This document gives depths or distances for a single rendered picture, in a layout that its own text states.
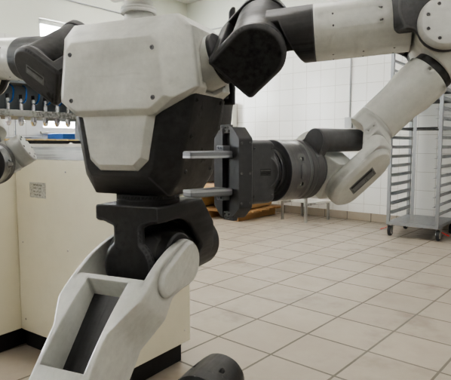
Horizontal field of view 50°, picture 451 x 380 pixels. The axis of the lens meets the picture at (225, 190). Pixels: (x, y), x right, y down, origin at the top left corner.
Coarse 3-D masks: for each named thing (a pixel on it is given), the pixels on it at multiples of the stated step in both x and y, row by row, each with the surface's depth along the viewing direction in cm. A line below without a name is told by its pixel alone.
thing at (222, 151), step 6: (216, 150) 64; (222, 150) 63; (228, 150) 63; (186, 156) 60; (192, 156) 60; (198, 156) 60; (204, 156) 61; (210, 156) 61; (216, 156) 62; (222, 156) 62; (228, 156) 62
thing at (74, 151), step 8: (32, 144) 201; (40, 144) 198; (48, 144) 195; (56, 144) 192; (64, 144) 189; (72, 144) 186; (80, 144) 184; (40, 152) 199; (48, 152) 196; (56, 152) 193; (64, 152) 190; (72, 152) 187; (80, 152) 184
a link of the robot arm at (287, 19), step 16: (256, 0) 83; (240, 16) 82; (256, 16) 77; (272, 16) 76; (288, 16) 75; (304, 16) 75; (288, 32) 75; (304, 32) 75; (288, 48) 78; (304, 48) 76
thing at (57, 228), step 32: (64, 160) 189; (32, 192) 202; (64, 192) 190; (96, 192) 179; (32, 224) 204; (64, 224) 192; (96, 224) 181; (32, 256) 206; (64, 256) 193; (32, 288) 208; (32, 320) 209; (160, 352) 188
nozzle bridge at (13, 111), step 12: (12, 84) 214; (24, 84) 214; (0, 96) 210; (24, 96) 220; (36, 96) 225; (0, 108) 211; (12, 108) 215; (24, 108) 220; (36, 108) 225; (48, 108) 230; (60, 108) 236; (48, 120) 248; (60, 120) 248; (72, 120) 248
